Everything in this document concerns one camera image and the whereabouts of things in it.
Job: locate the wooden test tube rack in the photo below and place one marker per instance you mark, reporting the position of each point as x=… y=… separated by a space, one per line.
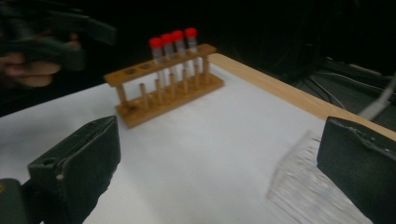
x=174 y=99

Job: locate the red-capped clear test tube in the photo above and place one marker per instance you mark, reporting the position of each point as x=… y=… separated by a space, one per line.
x=190 y=32
x=167 y=38
x=155 y=42
x=178 y=35

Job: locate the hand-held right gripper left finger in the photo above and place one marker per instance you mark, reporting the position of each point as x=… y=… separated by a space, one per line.
x=77 y=168

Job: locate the white table cover sheet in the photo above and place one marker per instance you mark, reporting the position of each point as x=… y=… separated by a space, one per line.
x=218 y=140

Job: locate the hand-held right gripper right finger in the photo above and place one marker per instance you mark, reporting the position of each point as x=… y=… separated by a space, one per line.
x=364 y=168

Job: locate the clear acrylic test tube rack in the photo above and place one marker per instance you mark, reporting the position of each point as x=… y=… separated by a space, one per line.
x=299 y=186

